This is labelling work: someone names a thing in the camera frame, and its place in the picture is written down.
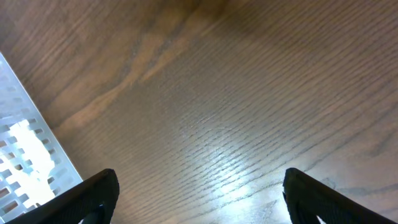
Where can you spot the white plastic basket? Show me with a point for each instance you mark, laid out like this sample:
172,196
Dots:
34,167

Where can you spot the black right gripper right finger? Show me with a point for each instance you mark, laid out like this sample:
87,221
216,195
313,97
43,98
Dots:
310,201

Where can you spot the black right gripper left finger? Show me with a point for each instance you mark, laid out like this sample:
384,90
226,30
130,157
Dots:
92,201

